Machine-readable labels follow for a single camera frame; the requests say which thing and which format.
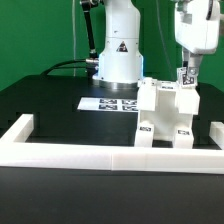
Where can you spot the white tagged cube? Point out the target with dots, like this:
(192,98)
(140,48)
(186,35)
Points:
(184,80)

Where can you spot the white U-shaped border frame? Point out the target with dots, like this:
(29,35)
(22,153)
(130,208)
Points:
(16,151)

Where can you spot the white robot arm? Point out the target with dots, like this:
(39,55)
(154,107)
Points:
(121,63)

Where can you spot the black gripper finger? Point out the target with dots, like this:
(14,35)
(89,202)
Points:
(194,63)
(185,57)

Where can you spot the white tagged block front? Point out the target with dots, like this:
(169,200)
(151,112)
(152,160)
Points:
(144,135)

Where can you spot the white flat tagged plank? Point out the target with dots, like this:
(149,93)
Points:
(107,104)

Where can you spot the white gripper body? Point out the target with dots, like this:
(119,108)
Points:
(197,25)

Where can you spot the white chair back part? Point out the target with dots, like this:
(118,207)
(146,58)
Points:
(159,95)

